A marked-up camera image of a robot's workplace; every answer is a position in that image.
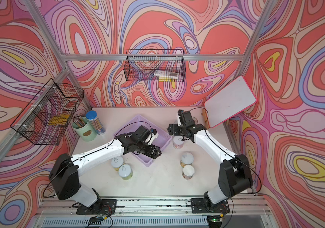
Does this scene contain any green pencil cup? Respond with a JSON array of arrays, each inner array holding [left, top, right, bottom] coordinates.
[[72, 115, 97, 142]]

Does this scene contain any blue lid pencil tube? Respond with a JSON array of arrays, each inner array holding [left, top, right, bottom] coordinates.
[[85, 110, 105, 135]]

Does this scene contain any purple plastic basket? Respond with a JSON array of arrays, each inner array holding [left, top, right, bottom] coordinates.
[[113, 114, 172, 168]]

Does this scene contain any black wire basket back wall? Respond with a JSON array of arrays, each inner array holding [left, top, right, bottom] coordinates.
[[123, 48, 186, 82]]

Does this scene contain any white lid can front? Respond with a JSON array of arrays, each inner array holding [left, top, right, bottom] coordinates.
[[172, 136, 184, 149]]

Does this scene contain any white lid can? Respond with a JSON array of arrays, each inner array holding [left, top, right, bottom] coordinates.
[[182, 165, 195, 180], [172, 136, 184, 149], [111, 156, 125, 171], [118, 164, 133, 180], [180, 152, 194, 168]]

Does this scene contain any black wire basket left wall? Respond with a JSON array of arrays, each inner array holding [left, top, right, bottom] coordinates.
[[10, 79, 84, 145]]

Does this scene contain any black wire basket wall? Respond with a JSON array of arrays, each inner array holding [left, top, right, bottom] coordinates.
[[123, 48, 186, 82], [10, 79, 84, 145]]

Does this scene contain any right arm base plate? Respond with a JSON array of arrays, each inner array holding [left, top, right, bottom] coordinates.
[[187, 198, 230, 215]]

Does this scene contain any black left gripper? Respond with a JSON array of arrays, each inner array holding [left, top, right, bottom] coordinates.
[[135, 142, 163, 158]]

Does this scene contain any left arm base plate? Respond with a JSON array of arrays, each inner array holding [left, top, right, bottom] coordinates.
[[76, 199, 117, 216]]

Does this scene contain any pink framed whiteboard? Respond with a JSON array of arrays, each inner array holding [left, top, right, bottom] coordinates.
[[204, 76, 257, 128]]

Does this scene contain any wooden easel stand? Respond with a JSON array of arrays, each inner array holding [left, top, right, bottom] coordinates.
[[202, 108, 209, 128]]

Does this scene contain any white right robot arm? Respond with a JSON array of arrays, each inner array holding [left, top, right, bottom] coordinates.
[[167, 109, 253, 205]]

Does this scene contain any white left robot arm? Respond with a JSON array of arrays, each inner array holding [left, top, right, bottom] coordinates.
[[49, 125, 161, 207]]

